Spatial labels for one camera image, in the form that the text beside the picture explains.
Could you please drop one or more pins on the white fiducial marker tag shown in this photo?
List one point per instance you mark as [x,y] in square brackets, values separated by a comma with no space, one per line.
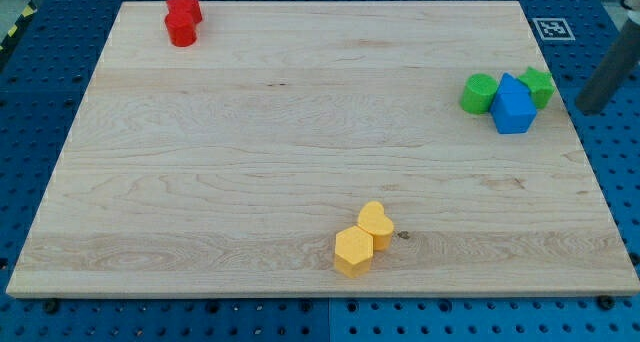
[553,29]

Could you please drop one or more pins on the yellow black hazard tape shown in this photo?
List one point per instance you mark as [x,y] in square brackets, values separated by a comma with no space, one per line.
[17,30]

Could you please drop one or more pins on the blue cube block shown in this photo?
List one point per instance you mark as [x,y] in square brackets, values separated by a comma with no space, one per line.
[513,113]

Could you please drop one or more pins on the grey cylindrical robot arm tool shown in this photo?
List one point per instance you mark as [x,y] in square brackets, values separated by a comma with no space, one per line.
[618,62]

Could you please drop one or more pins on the red cylinder block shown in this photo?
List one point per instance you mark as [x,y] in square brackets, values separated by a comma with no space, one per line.
[181,29]

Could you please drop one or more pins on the green star block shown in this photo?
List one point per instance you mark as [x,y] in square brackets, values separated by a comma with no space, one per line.
[540,85]

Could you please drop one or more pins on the green cylinder block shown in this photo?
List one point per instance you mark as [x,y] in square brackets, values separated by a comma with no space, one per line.
[478,93]

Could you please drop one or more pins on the red star block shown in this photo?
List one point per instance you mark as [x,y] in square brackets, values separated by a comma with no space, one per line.
[190,7]

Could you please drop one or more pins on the yellow hexagon block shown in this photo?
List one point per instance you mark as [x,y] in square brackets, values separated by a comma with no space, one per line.
[353,252]

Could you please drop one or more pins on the blue triangle block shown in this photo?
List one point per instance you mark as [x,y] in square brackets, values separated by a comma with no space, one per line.
[511,85]

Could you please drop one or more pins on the yellow heart block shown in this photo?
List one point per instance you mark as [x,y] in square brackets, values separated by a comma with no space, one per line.
[373,220]

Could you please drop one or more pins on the wooden board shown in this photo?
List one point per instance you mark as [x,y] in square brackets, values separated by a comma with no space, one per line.
[226,169]

